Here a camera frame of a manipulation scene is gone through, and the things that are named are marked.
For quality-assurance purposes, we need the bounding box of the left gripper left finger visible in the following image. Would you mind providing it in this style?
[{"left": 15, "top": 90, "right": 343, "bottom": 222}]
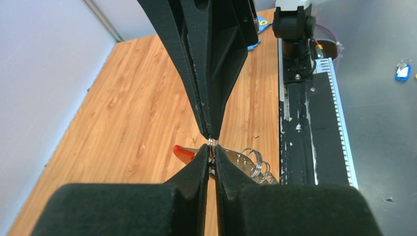
[{"left": 32, "top": 145, "right": 209, "bottom": 236}]

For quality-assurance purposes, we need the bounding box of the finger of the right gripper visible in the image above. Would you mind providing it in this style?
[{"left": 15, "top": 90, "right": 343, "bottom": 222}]
[
  {"left": 180, "top": 0, "right": 258, "bottom": 139},
  {"left": 138, "top": 0, "right": 209, "bottom": 139}
]

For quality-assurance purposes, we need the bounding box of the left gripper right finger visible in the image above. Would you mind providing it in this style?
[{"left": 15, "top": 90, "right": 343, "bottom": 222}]
[{"left": 214, "top": 146, "right": 381, "bottom": 236}]

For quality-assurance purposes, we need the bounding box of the red handled metal key holder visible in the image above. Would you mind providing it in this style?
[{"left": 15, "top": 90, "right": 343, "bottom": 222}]
[{"left": 173, "top": 145, "right": 279, "bottom": 185}]

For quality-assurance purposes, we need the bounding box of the blue cloth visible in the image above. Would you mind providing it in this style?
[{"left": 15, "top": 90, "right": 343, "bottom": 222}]
[{"left": 247, "top": 16, "right": 273, "bottom": 51}]

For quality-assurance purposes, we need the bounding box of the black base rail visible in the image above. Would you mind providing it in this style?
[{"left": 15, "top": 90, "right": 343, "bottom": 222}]
[{"left": 278, "top": 39, "right": 358, "bottom": 188}]

